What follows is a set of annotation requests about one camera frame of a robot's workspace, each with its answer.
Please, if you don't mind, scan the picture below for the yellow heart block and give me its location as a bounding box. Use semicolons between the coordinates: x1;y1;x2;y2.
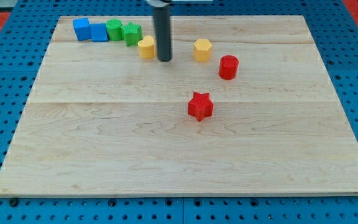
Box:
137;35;155;59

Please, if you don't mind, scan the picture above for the blue cube block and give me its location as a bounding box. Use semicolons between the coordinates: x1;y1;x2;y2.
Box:
90;23;108;42

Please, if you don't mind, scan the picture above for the red cylinder block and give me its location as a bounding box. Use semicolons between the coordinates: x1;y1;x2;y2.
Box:
218;55;239;80

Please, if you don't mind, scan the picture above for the green star block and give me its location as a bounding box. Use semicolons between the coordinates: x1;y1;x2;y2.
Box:
121;22;143;47

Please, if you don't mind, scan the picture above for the light wooden board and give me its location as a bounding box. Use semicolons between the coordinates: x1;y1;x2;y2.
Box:
0;16;358;198

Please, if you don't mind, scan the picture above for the blue angled block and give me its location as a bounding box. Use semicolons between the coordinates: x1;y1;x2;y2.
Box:
73;17;91;41

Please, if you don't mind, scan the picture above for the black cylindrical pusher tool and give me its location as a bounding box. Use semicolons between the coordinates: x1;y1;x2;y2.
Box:
147;0;172;62

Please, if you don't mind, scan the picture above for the red star block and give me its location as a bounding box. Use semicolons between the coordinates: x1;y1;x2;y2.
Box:
188;91;214;122

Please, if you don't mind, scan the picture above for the green cylinder block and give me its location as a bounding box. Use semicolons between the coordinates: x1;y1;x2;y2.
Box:
106;19;123;41

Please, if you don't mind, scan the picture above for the yellow hexagon block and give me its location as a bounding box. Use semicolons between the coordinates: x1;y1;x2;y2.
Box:
193;39;213;62

